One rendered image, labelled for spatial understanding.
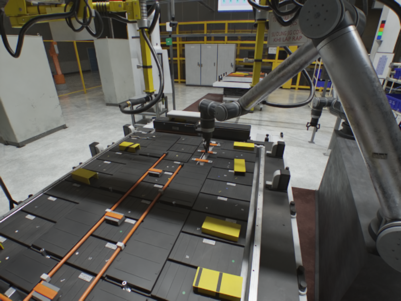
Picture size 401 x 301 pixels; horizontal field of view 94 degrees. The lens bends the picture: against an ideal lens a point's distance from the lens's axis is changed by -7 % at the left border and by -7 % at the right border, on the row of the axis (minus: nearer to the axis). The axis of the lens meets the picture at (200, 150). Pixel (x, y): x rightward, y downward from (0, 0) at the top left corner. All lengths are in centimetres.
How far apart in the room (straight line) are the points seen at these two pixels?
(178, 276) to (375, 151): 81
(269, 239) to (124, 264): 68
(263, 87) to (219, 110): 29
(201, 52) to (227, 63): 136
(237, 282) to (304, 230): 181
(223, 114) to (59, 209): 105
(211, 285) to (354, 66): 87
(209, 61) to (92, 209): 975
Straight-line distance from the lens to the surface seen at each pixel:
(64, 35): 196
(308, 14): 90
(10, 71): 533
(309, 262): 228
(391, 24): 492
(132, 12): 182
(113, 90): 741
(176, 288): 82
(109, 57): 728
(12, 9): 213
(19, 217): 134
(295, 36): 162
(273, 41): 171
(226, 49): 1030
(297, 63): 118
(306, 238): 246
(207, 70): 1052
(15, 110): 535
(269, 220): 123
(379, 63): 489
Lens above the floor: 172
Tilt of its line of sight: 27 degrees down
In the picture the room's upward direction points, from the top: straight up
